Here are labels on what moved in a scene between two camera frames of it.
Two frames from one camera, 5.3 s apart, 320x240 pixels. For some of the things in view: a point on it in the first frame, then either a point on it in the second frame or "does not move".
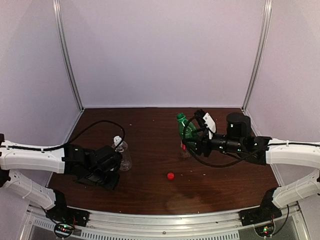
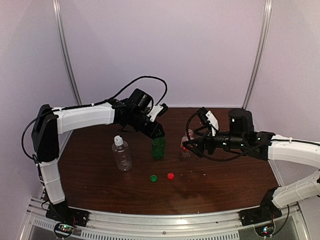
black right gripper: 202,144 does not move
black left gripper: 111,184 -> 155,129
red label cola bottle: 184,154 does not move
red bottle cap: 171,176 does not move
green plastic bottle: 191,131 -> 158,147
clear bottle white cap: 126,163 does not move
